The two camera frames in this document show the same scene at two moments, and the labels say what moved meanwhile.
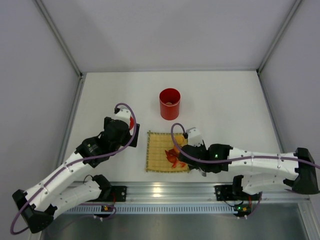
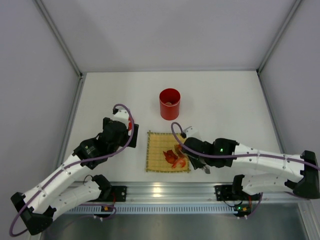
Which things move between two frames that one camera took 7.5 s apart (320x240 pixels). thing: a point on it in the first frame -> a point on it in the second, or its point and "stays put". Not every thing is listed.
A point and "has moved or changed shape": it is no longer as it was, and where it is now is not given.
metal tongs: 203,173 has moved or changed shape
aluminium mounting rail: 197,193 stays put
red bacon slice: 175,163 stays put
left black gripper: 135,135 stays put
